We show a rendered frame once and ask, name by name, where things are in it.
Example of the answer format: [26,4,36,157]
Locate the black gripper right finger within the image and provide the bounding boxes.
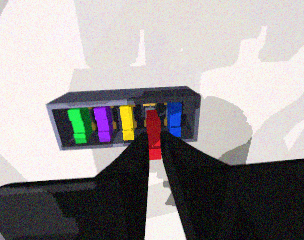
[160,131,304,240]

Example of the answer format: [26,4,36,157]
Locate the blue fuse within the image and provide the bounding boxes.
[167,102,182,137]

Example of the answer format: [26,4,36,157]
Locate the red fuse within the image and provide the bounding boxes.
[146,105,161,160]

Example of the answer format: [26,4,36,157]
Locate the yellow fuse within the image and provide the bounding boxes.
[120,105,134,140]

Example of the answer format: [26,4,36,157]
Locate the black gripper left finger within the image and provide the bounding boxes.
[0,132,150,240]

